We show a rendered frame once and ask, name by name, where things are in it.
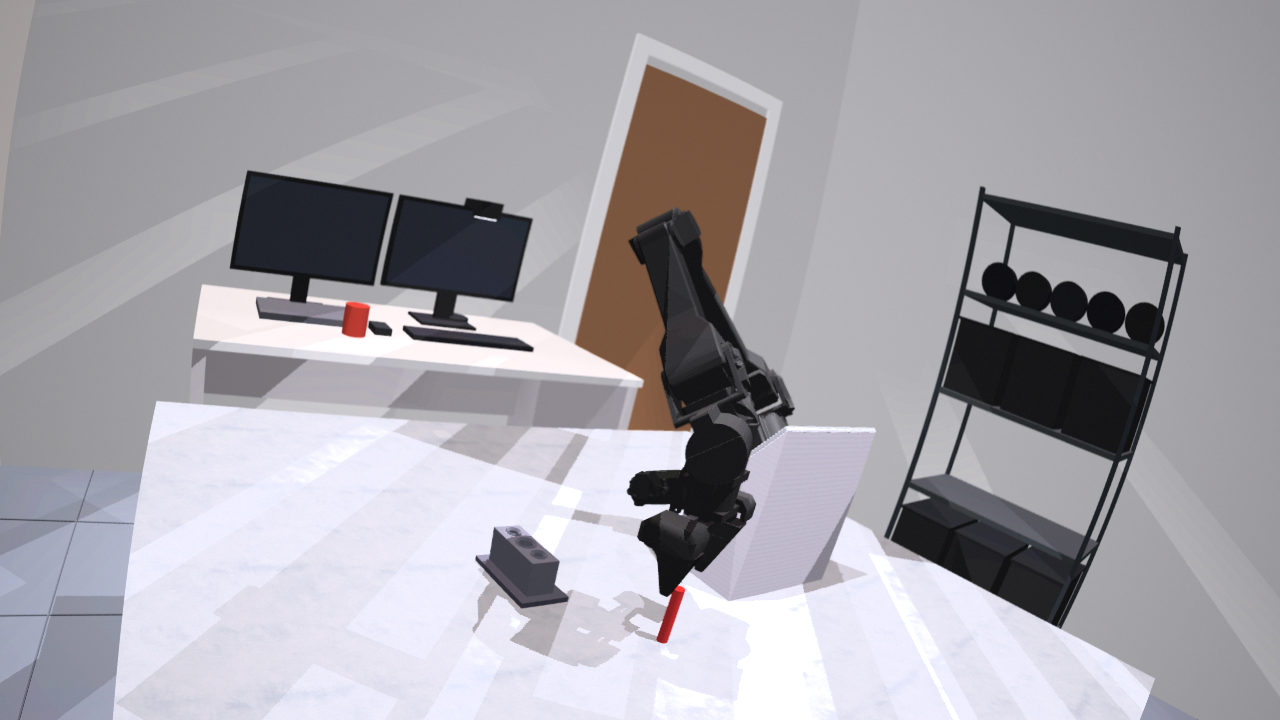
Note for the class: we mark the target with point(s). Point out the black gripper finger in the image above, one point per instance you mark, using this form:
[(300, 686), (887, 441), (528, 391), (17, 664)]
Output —
[(720, 537), (672, 570)]

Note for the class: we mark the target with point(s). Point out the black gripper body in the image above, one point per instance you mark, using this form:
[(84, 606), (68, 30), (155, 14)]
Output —
[(705, 505)]

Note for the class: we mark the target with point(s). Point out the red peg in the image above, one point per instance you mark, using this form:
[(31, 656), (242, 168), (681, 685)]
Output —
[(671, 612)]

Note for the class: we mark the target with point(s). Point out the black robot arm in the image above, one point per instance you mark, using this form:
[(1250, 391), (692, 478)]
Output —
[(706, 365)]

